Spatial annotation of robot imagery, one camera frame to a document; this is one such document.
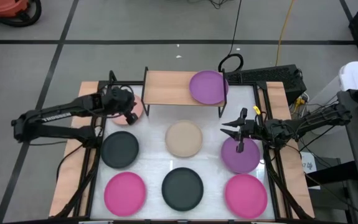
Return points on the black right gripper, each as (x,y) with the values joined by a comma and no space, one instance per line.
(249,129)

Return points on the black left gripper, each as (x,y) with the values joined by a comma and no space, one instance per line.
(118,99)

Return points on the salmon plate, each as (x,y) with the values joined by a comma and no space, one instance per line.
(139,107)

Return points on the purple plate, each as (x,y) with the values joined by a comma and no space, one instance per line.
(208,87)
(244,161)

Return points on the dark grey plate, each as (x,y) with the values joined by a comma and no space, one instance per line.
(182,189)
(119,150)

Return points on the beige plate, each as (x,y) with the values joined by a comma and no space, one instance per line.
(184,138)

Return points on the pink plate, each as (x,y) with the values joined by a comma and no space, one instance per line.
(246,196)
(125,194)

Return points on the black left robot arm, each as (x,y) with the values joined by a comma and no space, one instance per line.
(57,116)

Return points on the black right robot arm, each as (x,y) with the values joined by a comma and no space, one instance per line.
(315,119)

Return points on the wooden shelf with black legs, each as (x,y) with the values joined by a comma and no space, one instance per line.
(166,88)

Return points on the yellow tag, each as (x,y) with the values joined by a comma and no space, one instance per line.
(256,109)

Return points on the yellow plug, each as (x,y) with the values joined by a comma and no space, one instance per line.
(299,103)

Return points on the white paper label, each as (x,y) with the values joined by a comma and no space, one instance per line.
(309,162)

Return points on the orange vacuum cleaner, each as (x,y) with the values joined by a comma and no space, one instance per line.
(4,7)

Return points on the black table frame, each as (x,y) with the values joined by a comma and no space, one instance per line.
(121,83)

